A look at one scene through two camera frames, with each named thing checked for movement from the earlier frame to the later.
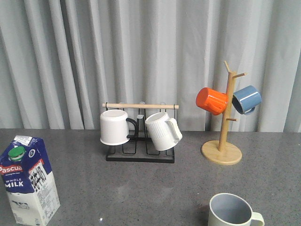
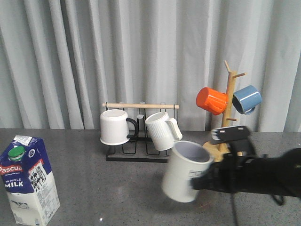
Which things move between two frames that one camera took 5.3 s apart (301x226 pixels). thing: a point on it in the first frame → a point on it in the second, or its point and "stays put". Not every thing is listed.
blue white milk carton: (26, 173) stays put
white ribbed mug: (164, 131) stays put
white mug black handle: (114, 127) stays put
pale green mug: (228, 209) → (188, 160)
